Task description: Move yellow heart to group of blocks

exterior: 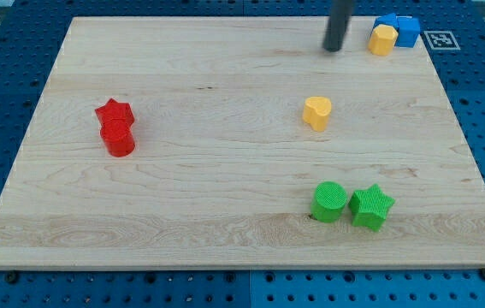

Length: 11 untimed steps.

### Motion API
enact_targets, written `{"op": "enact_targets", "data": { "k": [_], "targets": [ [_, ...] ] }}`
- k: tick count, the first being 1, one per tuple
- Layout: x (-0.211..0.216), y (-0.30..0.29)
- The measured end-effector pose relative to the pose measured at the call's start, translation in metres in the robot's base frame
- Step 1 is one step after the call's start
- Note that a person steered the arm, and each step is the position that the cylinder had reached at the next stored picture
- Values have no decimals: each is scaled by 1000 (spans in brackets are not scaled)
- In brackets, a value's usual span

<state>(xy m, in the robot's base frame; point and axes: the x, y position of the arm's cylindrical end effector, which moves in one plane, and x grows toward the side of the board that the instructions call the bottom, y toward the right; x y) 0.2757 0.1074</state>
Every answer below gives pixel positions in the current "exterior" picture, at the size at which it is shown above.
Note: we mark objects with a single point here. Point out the blue block behind hexagon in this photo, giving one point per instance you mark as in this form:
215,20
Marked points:
390,19

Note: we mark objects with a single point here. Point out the black white fiducial marker tag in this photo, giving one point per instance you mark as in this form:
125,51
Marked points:
441,40

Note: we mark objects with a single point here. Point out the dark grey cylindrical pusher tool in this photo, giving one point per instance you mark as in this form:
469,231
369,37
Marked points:
338,20

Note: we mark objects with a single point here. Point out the light wooden board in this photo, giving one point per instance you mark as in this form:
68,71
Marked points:
224,168

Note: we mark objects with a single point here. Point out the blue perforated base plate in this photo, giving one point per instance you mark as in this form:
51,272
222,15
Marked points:
30,38

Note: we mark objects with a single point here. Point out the red cylinder block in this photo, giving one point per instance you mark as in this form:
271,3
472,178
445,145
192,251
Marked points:
117,137

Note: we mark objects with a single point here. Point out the blue cube block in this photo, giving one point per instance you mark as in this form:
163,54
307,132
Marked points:
409,30

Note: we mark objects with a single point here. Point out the yellow heart block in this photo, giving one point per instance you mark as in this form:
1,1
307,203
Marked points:
316,112

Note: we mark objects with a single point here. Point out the green star block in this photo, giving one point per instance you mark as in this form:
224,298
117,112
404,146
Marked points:
370,207

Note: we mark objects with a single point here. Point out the yellow hexagon block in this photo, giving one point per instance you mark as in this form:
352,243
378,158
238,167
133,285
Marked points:
382,40

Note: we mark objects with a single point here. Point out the green cylinder block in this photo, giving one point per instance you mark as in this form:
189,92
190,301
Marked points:
328,201

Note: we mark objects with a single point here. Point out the red star block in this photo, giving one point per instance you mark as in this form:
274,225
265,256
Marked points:
114,110

